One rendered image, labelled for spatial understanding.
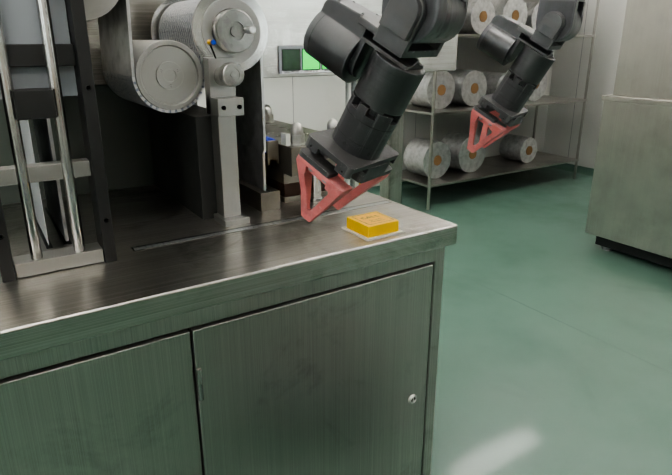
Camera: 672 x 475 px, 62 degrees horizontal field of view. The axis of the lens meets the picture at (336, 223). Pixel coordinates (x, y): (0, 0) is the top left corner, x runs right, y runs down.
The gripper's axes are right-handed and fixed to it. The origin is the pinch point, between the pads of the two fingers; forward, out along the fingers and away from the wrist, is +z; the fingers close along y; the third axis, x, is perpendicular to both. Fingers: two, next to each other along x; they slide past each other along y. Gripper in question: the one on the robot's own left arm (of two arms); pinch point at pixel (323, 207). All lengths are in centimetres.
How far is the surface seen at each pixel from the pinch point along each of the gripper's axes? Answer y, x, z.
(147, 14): -35, -75, 15
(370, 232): -28.9, -2.6, 17.0
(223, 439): -1.9, 2.6, 49.8
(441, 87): -350, -116, 84
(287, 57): -66, -58, 16
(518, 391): -133, 45, 95
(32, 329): 21.8, -17.7, 27.7
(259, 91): -33, -38, 11
